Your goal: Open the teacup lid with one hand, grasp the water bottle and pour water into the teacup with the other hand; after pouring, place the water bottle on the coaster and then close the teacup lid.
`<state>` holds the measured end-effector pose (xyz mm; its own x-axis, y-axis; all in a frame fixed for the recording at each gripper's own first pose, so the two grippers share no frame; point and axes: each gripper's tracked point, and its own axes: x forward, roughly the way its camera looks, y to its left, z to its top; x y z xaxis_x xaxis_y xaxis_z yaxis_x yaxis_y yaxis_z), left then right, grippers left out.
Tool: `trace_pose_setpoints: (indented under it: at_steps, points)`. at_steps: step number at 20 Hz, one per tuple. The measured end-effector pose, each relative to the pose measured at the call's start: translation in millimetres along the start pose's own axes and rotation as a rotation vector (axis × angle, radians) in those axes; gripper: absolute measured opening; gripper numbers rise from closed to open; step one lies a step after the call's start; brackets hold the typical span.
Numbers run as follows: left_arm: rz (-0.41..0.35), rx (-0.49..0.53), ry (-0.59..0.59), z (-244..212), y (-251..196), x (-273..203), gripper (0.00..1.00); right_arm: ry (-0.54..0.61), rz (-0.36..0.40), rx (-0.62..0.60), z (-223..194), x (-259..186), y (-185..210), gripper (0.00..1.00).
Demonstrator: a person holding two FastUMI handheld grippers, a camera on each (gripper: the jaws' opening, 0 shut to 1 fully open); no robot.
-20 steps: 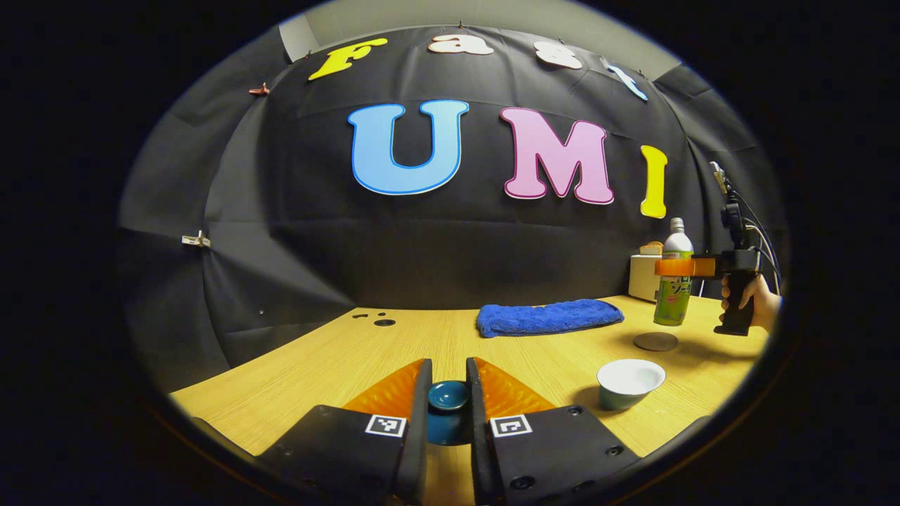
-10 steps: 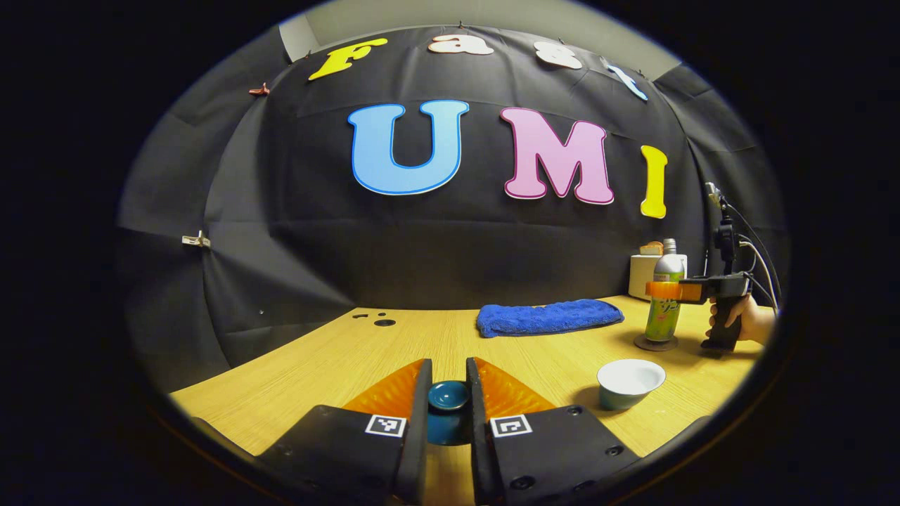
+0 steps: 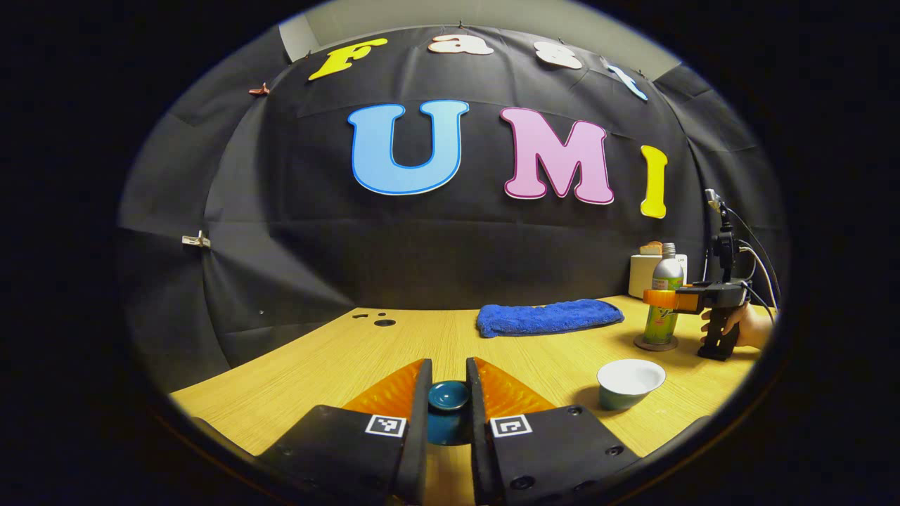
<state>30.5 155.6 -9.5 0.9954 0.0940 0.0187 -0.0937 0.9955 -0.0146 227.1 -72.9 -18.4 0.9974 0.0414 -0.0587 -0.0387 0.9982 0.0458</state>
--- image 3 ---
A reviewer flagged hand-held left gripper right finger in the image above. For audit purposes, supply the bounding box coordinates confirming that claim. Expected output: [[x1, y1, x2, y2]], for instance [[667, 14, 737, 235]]
[[466, 357, 641, 505]]

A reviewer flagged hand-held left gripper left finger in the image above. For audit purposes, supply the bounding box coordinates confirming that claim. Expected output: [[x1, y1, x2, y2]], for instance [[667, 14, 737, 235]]
[[257, 358, 433, 503]]

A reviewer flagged silver green water bottle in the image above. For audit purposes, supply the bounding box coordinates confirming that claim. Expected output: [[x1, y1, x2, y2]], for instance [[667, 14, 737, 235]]
[[643, 243, 685, 345]]

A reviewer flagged teal teacup lid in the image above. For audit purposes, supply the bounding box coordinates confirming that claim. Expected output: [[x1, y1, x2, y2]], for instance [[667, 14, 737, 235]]
[[427, 380, 470, 446]]

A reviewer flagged teal white teacup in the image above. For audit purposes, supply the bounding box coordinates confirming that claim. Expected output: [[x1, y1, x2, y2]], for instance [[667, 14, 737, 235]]
[[597, 359, 667, 412]]

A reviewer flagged white toaster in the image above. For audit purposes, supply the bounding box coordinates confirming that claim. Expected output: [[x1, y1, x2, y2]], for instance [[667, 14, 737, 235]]
[[628, 254, 688, 299]]

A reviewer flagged blue folded towel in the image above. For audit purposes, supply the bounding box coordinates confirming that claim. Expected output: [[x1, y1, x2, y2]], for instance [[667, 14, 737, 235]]
[[476, 299, 624, 339]]

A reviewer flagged black backdrop cloth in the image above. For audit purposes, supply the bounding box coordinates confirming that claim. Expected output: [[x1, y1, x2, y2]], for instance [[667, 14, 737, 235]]
[[116, 25, 788, 394]]

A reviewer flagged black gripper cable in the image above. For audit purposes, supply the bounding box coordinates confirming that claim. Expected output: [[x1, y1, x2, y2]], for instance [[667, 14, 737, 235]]
[[724, 206, 783, 325]]

